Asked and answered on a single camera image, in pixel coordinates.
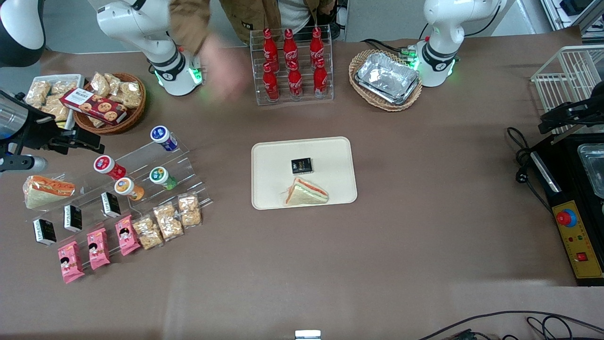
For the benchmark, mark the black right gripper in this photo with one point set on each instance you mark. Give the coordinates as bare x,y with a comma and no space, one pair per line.
38,132

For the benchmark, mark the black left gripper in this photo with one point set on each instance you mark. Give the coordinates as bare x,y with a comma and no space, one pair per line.
583,112

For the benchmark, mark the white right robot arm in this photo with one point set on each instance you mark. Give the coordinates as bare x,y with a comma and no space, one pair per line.
141,23

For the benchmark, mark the brown sleeved forearm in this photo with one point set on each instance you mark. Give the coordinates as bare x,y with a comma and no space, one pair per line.
188,21

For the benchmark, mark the red gum bottle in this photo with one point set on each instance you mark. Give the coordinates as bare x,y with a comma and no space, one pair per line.
106,165

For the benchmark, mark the orange gum bottle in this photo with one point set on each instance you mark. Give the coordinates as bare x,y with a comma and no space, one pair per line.
125,187

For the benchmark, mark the blue gum bottle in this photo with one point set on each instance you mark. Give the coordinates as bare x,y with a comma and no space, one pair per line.
162,135

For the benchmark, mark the green gum bottle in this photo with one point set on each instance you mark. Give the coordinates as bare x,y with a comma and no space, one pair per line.
160,176

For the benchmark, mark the aluminium foil tray stack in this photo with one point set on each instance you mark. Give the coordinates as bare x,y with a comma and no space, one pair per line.
388,78

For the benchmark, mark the beige serving tray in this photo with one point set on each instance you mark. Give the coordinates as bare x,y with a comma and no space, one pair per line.
273,160

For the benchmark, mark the person's bare hand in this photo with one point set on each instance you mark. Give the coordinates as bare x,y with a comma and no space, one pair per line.
224,71

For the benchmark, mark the clear bag of puffed snack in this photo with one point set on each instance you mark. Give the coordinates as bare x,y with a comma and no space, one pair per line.
113,81
37,93
55,109
63,86
130,94
100,84

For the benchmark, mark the red cookie box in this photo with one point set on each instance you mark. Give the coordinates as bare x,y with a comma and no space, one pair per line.
96,106

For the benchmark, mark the wrapped triangle sandwich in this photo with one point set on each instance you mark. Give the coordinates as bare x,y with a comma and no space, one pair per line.
304,194
45,193

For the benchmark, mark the foil container in machine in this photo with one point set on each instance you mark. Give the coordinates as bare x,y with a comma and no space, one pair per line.
593,167

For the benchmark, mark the dark brown wicker basket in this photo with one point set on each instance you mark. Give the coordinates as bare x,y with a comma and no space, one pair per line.
132,118

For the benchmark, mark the white rectangular plastic bin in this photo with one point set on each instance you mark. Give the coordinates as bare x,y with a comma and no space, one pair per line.
71,78

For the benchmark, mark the clear acrylic stepped display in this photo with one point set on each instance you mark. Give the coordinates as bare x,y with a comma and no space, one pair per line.
141,160

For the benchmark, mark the small black box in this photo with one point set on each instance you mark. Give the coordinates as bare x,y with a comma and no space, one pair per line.
73,218
111,204
301,165
45,231

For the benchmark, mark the black sealing machine yellow panel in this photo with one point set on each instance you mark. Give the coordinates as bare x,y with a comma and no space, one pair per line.
573,231

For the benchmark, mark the pink snack packet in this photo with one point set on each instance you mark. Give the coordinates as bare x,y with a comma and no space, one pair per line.
127,235
98,249
71,262

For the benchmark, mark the clear pack of peanut brittle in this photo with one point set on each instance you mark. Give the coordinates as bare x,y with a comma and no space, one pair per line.
189,210
147,233
168,222

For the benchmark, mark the light wicker basket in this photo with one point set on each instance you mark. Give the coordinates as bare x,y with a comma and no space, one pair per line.
358,63

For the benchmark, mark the red cola bottle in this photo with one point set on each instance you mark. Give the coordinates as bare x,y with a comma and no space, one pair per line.
295,81
316,46
320,79
270,47
290,47
271,85

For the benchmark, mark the clear acrylic bottle rack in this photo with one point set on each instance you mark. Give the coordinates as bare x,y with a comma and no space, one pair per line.
292,101

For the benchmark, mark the person torso brown jacket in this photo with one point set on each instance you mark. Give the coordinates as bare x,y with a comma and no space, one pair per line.
264,14

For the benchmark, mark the small white device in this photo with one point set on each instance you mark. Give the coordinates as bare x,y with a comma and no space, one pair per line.
307,335

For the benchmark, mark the grey metal frame shelf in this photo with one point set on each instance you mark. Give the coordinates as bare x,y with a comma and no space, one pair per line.
573,16

